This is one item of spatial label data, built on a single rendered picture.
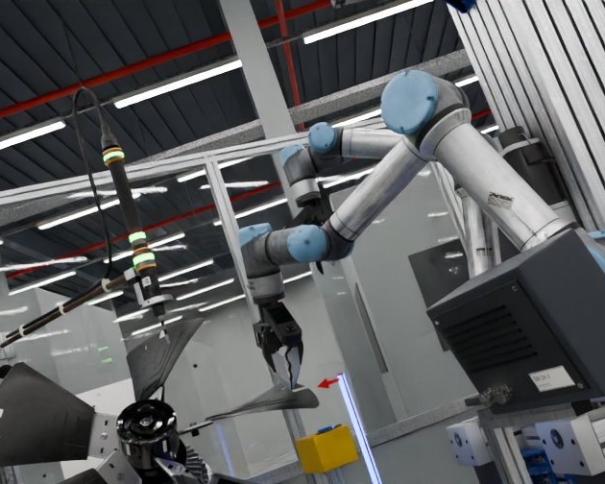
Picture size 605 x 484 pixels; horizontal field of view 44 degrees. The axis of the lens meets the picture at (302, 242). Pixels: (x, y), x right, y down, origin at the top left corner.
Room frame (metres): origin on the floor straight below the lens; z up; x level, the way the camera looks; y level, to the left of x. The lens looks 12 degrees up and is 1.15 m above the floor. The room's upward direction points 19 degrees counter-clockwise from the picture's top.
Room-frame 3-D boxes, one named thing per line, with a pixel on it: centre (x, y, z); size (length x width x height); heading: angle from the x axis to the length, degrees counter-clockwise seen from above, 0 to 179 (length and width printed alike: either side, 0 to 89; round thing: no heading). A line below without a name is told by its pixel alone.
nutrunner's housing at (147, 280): (1.58, 0.34, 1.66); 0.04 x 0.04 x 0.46
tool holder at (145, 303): (1.59, 0.35, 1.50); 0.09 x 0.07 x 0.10; 57
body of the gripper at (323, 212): (2.01, -0.06, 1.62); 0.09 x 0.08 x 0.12; 112
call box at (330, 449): (1.99, 0.12, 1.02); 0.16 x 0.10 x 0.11; 22
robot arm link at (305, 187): (2.01, -0.05, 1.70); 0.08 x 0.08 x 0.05
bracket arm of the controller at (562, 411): (1.13, -0.23, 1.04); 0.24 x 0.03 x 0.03; 22
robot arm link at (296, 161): (2.01, -0.06, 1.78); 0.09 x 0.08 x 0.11; 84
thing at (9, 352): (1.92, 0.87, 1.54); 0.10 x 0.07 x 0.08; 57
